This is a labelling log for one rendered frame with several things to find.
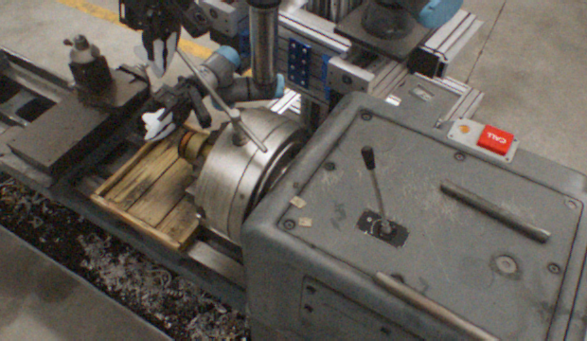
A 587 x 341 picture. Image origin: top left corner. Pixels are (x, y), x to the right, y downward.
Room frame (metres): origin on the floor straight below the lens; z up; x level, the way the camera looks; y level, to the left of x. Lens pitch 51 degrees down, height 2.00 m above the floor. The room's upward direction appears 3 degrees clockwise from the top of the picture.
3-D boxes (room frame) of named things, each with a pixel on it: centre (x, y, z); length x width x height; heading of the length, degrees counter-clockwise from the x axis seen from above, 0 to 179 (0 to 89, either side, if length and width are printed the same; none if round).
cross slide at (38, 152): (1.02, 0.62, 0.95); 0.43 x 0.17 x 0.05; 151
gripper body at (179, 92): (0.95, 0.31, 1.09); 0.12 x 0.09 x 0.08; 149
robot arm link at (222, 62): (1.09, 0.22, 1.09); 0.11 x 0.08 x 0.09; 149
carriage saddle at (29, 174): (1.03, 0.67, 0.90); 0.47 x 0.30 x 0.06; 151
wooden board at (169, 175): (0.84, 0.32, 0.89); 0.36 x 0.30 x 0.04; 151
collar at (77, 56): (1.08, 0.58, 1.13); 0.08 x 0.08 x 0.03
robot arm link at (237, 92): (1.10, 0.21, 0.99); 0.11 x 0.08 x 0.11; 100
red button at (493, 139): (0.70, -0.41, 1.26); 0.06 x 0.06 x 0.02; 61
